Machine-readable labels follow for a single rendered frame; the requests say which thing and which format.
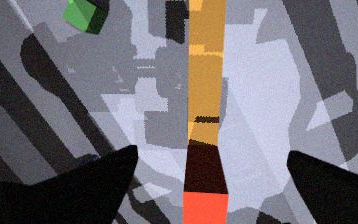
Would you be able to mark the wooden bar with red block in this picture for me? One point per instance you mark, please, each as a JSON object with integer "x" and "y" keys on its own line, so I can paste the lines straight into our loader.
{"x": 205, "y": 194}

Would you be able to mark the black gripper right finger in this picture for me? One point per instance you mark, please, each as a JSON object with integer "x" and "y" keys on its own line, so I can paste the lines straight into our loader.
{"x": 329, "y": 192}

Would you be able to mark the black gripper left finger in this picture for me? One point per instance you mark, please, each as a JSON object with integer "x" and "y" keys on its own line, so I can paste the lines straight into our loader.
{"x": 89, "y": 194}

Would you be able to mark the blue cube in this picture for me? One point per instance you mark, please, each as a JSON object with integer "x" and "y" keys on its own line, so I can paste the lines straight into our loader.
{"x": 87, "y": 161}

